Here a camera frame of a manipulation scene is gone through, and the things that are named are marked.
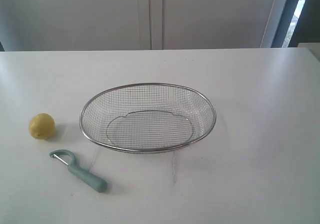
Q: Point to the metal wire mesh basket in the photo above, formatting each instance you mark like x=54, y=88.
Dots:
x=145, y=118

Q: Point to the green handled peeler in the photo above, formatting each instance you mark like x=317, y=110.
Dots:
x=95, y=182

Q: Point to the yellow lemon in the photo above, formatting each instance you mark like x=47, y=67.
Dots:
x=42, y=126

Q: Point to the white cabinet doors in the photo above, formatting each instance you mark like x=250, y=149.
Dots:
x=38, y=25

